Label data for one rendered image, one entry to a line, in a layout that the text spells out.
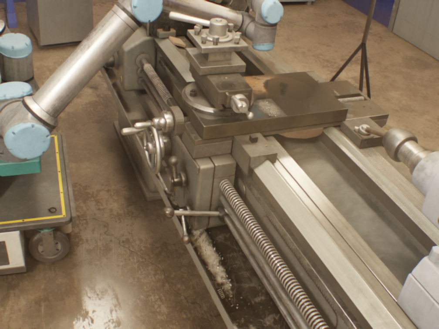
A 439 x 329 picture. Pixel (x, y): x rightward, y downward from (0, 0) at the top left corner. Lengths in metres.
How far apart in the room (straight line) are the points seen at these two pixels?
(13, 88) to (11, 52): 0.42
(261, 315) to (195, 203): 0.44
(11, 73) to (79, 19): 2.18
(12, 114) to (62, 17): 2.70
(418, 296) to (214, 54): 1.02
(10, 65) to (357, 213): 1.57
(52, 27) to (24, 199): 2.39
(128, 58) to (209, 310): 1.24
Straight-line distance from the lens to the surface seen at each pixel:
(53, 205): 2.34
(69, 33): 4.60
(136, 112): 2.82
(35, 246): 2.46
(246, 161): 1.70
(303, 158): 2.00
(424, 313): 1.31
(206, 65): 1.78
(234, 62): 1.82
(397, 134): 1.44
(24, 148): 1.87
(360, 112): 2.07
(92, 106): 3.72
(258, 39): 2.16
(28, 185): 2.47
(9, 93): 2.00
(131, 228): 2.68
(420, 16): 5.67
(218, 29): 1.79
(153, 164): 2.03
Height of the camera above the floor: 1.79
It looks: 33 degrees down
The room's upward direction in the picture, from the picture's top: 7 degrees clockwise
